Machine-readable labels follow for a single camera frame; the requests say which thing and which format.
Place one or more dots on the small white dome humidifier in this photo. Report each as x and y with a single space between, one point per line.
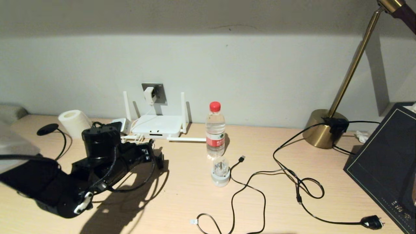
221 177

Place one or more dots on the black inline switch box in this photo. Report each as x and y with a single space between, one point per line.
336 125

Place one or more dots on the clear water bottle red cap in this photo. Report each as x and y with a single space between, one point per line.
214 130

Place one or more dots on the black round desk grommet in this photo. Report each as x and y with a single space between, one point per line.
47 129

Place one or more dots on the white power adapter plug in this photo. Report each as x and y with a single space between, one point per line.
123 125

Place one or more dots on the grey wall socket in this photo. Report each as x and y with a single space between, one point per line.
161 94

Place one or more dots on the white toilet paper roll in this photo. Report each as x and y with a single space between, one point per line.
73 123

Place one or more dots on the crumpled white tissue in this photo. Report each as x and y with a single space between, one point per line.
361 137

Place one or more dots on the white wifi router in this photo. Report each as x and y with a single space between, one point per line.
157 125

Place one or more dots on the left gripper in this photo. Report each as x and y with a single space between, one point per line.
139 156

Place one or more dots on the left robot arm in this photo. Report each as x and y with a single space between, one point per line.
48 188

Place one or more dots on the small black clip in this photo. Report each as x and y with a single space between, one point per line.
160 161

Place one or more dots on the brass desk lamp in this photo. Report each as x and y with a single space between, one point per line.
320 133

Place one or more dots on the white power adapter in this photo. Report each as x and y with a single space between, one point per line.
149 94

